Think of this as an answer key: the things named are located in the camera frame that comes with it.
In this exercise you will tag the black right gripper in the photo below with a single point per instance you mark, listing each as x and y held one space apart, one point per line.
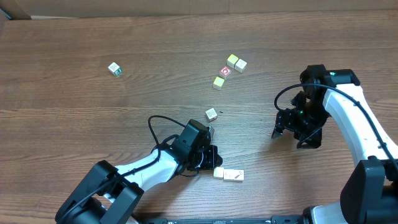
294 123

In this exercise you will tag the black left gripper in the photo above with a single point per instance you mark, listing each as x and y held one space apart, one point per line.
216 160

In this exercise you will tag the yellow G wooden block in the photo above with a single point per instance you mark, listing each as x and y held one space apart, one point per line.
218 172

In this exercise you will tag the yellow crayon wooden block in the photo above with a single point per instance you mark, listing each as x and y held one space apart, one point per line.
238 175

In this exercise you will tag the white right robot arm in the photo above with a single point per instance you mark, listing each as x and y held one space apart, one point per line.
370 194

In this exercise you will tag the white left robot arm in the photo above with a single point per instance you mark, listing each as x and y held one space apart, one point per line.
109 194

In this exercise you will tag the cream E wooden block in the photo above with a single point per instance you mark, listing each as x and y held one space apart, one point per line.
211 114

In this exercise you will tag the pale yellow wooden block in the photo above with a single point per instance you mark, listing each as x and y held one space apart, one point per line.
218 83

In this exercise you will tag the plain cream wooden block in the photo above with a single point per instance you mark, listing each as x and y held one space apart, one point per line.
240 65

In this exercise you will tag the red top wooden block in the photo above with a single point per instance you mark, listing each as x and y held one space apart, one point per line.
225 72

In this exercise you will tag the yellow top wooden block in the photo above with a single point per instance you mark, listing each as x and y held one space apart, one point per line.
231 60

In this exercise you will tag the green letter wooden block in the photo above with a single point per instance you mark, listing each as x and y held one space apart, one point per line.
115 69

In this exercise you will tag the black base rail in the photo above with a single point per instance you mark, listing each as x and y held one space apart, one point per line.
224 220

